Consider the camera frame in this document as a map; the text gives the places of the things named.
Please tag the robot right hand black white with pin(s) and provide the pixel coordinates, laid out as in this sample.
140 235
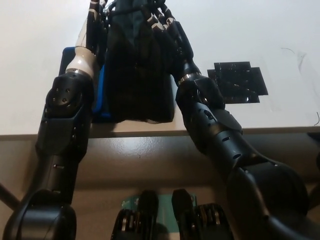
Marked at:
172 37

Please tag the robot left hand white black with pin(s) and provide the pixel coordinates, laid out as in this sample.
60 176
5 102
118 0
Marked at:
95 27

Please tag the dark lunch bag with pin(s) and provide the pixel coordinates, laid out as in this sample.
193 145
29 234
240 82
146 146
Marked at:
137 87

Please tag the black blue zip notebook case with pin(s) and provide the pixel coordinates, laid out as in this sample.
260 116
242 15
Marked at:
101 100

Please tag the black tape patch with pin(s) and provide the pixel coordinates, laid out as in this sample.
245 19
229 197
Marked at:
237 82

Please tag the short black thread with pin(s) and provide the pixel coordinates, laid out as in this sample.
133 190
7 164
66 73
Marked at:
317 119

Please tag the black slanted pole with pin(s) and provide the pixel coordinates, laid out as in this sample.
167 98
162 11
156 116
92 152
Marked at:
8 196

